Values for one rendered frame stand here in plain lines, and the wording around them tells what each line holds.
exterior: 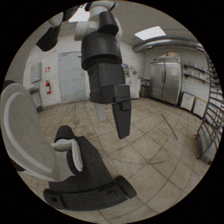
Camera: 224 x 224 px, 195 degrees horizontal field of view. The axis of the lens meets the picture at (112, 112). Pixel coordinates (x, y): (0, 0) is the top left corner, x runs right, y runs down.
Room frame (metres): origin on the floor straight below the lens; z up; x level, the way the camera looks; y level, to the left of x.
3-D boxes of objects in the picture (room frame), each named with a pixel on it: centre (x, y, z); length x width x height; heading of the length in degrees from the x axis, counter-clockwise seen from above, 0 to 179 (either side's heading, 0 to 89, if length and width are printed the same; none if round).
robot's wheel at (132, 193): (0.01, -0.08, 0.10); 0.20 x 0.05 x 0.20; 28
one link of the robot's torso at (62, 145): (0.13, 0.28, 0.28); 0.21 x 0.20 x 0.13; 28
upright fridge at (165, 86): (2.46, -2.43, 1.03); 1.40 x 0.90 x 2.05; 28
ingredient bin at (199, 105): (0.98, -3.38, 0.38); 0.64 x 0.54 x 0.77; 119
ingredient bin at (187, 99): (1.55, -3.07, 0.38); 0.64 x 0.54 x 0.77; 121
